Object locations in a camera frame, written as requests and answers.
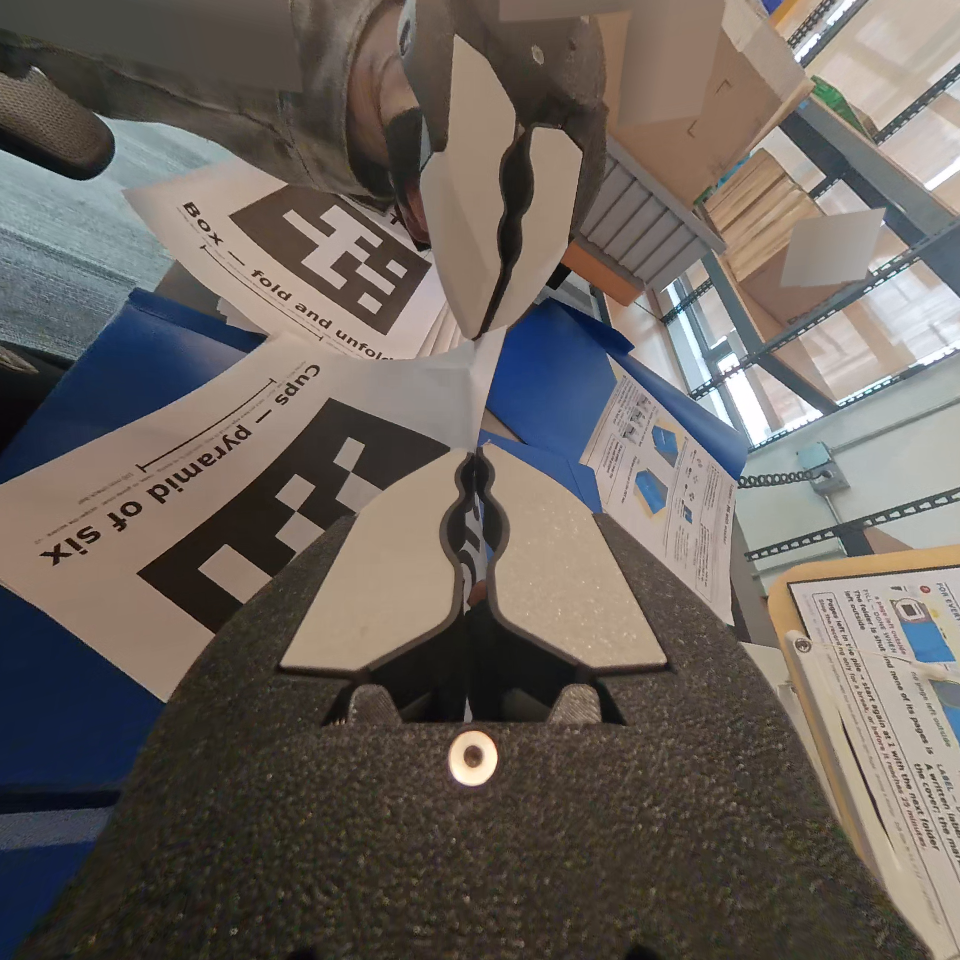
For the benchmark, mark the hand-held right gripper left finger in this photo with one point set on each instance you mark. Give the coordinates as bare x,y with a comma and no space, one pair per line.
382,577

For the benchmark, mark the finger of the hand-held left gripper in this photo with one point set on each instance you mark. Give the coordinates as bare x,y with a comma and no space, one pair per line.
547,210
465,195

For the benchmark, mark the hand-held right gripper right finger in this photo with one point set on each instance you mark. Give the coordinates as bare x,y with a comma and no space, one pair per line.
570,592

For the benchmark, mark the person's left forearm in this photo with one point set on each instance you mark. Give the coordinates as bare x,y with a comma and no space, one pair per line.
225,120

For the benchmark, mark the person's left hand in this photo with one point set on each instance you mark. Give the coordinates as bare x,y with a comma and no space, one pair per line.
371,97

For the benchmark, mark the grey ribbed panel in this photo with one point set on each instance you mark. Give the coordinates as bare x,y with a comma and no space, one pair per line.
645,217

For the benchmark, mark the printed instruction sheet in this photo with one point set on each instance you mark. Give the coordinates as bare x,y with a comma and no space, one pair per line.
660,480

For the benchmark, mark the large cardboard box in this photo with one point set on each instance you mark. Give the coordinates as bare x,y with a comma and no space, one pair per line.
757,90

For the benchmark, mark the wooden clipboard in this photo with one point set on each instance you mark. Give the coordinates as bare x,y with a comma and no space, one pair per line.
780,600

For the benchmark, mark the stack of pale boards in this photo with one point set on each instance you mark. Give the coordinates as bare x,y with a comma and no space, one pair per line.
757,202

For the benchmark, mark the box title sheet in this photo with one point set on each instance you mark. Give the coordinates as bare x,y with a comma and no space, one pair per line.
225,225

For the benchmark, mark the cups title sheet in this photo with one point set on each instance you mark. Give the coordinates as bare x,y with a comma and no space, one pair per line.
150,487

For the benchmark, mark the window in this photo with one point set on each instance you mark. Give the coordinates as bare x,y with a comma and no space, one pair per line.
724,390

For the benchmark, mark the small cardboard box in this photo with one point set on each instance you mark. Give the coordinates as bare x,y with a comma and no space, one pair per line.
780,307

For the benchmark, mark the white hanging card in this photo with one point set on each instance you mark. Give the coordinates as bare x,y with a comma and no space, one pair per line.
832,247

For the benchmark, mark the metal shelf rack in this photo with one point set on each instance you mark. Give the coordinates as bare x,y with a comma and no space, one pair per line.
862,150

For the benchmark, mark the clipboard instruction page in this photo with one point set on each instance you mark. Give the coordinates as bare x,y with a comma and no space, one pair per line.
885,675

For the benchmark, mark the open blue folder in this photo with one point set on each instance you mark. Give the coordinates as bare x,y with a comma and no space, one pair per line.
60,712

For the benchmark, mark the grey wall outlet box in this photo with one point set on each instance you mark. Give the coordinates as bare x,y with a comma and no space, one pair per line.
823,465

